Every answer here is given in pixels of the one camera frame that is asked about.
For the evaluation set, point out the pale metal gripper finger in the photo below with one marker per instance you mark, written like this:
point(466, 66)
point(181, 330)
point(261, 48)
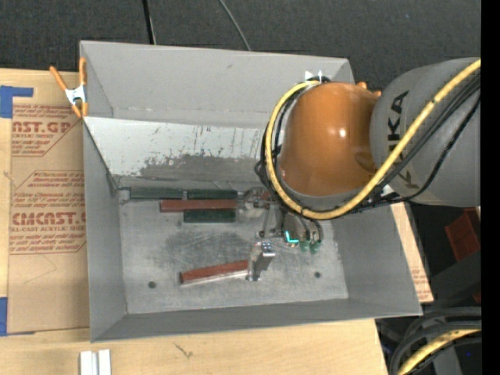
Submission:
point(259, 201)
point(258, 262)

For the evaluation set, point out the red-brown flat block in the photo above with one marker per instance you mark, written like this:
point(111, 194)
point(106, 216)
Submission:
point(215, 270)
point(199, 205)

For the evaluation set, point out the dark green flat block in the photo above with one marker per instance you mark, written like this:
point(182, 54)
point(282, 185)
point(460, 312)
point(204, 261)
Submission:
point(213, 194)
point(209, 216)
point(156, 193)

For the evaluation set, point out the grey metal bin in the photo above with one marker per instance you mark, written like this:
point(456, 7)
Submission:
point(218, 92)

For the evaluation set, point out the brown cardboard board, red print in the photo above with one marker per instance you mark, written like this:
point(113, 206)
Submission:
point(47, 248)

